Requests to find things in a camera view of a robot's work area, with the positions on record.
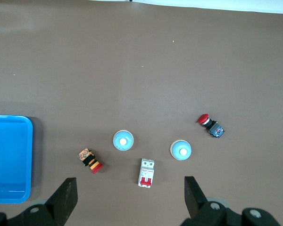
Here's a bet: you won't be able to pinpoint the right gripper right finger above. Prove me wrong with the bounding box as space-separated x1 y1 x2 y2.
181 176 281 226

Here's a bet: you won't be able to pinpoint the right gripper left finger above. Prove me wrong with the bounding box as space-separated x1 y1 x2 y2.
0 178 78 226

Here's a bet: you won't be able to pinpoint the blue dome bell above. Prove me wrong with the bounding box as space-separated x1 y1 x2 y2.
112 129 134 151
170 139 192 161

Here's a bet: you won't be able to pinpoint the blue plastic tray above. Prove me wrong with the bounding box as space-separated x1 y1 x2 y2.
0 114 33 204

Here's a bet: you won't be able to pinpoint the red yellow emergency stop button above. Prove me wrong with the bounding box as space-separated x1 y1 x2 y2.
79 147 104 175

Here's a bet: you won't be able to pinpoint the white circuit breaker red switches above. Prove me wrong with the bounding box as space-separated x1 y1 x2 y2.
138 158 155 188

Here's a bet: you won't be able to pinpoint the red mushroom push button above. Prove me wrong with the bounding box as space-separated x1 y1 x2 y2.
197 113 225 139

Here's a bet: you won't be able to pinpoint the brown table mat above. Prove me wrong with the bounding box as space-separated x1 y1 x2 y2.
0 0 283 226

